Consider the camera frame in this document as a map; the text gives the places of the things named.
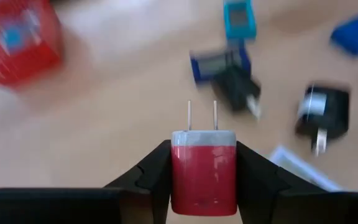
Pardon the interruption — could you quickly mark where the red plastic basket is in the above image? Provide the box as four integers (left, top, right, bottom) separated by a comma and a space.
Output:
0, 0, 65, 91

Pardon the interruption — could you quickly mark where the small teal adapter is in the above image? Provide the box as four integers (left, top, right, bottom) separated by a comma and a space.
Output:
223, 0, 258, 41

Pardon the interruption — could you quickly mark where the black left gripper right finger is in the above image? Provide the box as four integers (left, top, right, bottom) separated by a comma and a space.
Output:
236, 141, 358, 224

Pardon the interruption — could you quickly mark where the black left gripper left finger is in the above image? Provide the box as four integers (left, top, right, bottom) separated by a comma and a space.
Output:
0, 139, 172, 224

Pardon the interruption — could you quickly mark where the blue wall charger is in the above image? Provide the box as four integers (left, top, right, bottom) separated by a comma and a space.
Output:
190, 45, 252, 85

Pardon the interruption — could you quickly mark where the blue rectangular block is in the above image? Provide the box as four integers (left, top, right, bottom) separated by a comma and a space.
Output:
329, 8, 358, 57

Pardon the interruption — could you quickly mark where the white adapter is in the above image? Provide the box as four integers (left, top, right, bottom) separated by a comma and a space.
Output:
268, 144, 345, 192

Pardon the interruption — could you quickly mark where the red and grey wall charger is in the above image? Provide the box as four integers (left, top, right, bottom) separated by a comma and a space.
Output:
170, 100, 239, 217

